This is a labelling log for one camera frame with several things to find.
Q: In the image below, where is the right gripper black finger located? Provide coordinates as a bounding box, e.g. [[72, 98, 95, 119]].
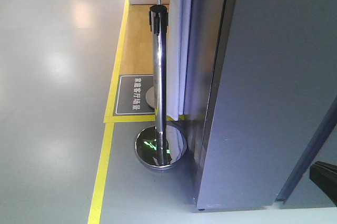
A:
[[309, 161, 336, 205]]

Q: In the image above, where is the grey fridge with open door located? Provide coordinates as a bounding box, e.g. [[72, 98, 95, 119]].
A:
[[186, 0, 336, 210]]

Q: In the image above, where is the white curtain behind fridge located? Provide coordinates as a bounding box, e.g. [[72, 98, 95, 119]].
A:
[[166, 0, 192, 121]]

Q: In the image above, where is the grey floor sign Chinese text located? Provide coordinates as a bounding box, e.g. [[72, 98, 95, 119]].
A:
[[114, 74, 154, 116]]

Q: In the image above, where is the yellow floor tape line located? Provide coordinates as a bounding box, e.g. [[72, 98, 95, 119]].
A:
[[0, 0, 190, 224]]

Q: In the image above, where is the chrome stanchion post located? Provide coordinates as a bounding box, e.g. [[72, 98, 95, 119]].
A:
[[135, 5, 187, 171]]

